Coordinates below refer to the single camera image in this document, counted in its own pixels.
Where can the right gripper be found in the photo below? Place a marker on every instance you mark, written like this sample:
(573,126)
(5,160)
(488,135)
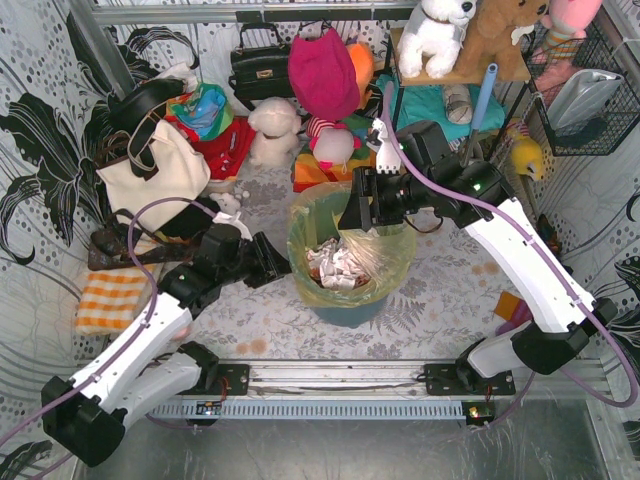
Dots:
(373,198)

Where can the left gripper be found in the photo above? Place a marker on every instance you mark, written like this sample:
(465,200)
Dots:
(259,262)

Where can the yellow trash bag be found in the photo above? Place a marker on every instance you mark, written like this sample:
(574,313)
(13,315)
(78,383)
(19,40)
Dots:
(385,253)

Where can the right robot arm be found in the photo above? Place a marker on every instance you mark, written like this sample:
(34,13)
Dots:
(420,171)

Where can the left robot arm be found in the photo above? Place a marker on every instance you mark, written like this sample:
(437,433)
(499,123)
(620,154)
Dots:
(90,412)

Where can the crumpled paper trash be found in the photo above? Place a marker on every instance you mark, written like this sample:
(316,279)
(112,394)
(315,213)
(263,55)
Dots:
(334,267)

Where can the teal trash bin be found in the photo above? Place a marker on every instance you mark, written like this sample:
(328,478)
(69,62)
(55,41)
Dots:
(350,317)

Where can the magenta fuzzy bag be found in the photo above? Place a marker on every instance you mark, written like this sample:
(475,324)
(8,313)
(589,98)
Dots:
(322,76)

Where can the cream canvas tote bag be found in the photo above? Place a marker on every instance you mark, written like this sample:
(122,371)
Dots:
(180,171)

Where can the brown patterned bag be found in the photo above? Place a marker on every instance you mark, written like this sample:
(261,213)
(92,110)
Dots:
(109,248)

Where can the colorful patterned bag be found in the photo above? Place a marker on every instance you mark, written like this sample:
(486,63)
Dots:
(201,115)

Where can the rainbow striped cloth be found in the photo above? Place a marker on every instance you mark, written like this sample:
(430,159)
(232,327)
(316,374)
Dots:
(307,172)

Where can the pink pig plush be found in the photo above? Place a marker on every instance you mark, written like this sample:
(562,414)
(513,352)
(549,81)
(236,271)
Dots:
(331,143)

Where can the red cloth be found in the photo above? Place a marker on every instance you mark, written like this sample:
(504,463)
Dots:
(225,154)

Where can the white lamb plush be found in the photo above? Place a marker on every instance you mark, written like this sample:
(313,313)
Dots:
(277,124)

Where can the teal folded cloth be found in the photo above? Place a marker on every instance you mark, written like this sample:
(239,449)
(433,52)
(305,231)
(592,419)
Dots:
(426,103)

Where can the orange plush toy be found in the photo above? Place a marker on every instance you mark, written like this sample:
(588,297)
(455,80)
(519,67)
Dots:
(363,63)

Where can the orange checkered towel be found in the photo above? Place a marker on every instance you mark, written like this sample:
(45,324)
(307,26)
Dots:
(110,301)

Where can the black leather handbag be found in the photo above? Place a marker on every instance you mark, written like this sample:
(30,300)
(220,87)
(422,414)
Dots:
(262,72)

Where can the yellow duck plush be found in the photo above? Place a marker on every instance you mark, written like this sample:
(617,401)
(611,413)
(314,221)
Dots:
(526,154)

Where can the purple orange toy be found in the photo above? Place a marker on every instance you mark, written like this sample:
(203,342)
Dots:
(513,311)

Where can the white husky plush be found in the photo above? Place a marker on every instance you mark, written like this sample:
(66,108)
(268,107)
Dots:
(432,38)

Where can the black shelf rack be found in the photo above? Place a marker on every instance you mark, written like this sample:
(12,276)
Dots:
(520,74)

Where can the brown dog plush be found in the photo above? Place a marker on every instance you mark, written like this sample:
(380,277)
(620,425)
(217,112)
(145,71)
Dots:
(495,32)

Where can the silver pouch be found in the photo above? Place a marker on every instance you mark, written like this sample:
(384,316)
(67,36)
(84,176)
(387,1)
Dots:
(582,96)

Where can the pink plush toy top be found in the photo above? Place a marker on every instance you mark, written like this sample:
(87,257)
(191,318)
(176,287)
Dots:
(566,23)

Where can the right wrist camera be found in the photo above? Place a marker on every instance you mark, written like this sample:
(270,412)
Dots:
(387,159)

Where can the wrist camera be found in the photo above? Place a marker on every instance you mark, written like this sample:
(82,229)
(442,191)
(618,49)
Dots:
(387,159)
(234,220)

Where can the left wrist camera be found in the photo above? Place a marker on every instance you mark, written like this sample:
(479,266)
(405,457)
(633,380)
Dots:
(234,220)

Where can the black wire basket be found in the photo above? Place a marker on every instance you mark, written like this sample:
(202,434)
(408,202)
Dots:
(603,133)

